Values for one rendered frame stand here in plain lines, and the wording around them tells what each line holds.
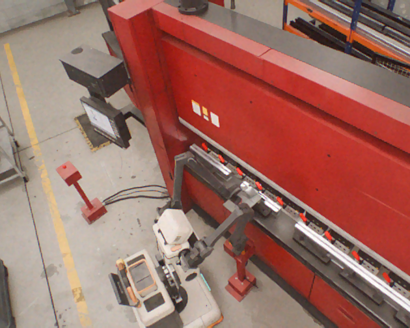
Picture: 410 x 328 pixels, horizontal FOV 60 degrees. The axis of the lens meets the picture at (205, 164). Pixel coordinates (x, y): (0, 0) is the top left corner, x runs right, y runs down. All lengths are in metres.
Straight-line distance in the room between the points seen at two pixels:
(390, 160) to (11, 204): 4.31
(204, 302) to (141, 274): 0.74
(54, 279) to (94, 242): 0.53
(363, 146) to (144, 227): 2.81
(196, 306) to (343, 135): 2.03
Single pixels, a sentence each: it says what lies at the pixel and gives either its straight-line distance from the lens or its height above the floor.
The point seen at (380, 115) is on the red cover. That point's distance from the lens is 1.66.
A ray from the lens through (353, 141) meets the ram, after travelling 1.85.
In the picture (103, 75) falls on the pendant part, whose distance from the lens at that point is 2.72.
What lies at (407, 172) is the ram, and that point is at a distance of 1.80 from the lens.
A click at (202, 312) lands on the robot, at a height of 0.28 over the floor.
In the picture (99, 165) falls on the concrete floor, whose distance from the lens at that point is 4.87.
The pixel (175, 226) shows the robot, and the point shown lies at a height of 1.39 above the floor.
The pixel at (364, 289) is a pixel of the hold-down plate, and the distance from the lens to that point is 2.72.
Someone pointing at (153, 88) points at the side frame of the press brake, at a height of 1.72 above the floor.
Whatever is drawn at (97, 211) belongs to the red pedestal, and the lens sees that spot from 4.28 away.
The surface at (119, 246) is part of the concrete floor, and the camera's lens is 4.05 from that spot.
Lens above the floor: 3.35
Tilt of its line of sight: 49 degrees down
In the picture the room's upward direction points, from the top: 10 degrees counter-clockwise
